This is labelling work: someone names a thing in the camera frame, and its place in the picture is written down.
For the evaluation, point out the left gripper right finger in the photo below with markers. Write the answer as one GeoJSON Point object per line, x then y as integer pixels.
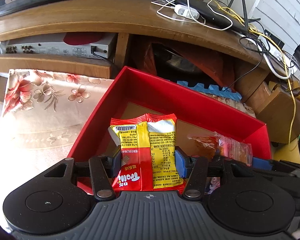
{"type": "Point", "coordinates": [194, 169]}

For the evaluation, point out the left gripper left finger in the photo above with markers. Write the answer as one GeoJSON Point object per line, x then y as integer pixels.
{"type": "Point", "coordinates": [102, 168]}

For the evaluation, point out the clear bag bread bun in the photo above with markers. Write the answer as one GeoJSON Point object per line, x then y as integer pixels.
{"type": "Point", "coordinates": [212, 183]}

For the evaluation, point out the blue red spicy snack bag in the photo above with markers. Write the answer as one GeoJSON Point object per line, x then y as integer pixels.
{"type": "Point", "coordinates": [217, 144]}

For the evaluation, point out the red yellow snack packet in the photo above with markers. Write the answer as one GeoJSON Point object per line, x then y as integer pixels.
{"type": "Point", "coordinates": [147, 153]}

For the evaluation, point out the floral table cloth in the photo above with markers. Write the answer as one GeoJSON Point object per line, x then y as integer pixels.
{"type": "Point", "coordinates": [44, 112]}

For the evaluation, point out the red cardboard box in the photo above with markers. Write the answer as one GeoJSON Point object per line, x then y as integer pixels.
{"type": "Point", "coordinates": [134, 93]}

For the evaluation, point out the blue foam mat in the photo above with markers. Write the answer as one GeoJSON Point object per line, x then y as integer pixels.
{"type": "Point", "coordinates": [213, 90]}

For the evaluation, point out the white power strip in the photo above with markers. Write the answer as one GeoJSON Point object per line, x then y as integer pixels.
{"type": "Point", "coordinates": [285, 60]}

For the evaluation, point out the red plastic bag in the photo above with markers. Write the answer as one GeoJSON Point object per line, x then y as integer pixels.
{"type": "Point", "coordinates": [178, 61]}

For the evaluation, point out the silver DVD player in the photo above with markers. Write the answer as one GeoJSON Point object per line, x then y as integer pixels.
{"type": "Point", "coordinates": [93, 45]}

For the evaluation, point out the black wifi router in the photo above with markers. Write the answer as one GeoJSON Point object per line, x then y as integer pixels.
{"type": "Point", "coordinates": [214, 14]}

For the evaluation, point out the wooden TV cabinet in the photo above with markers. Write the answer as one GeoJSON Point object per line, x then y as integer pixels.
{"type": "Point", "coordinates": [125, 17]}

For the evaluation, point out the white power adapter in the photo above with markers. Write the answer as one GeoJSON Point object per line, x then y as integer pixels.
{"type": "Point", "coordinates": [186, 12]}

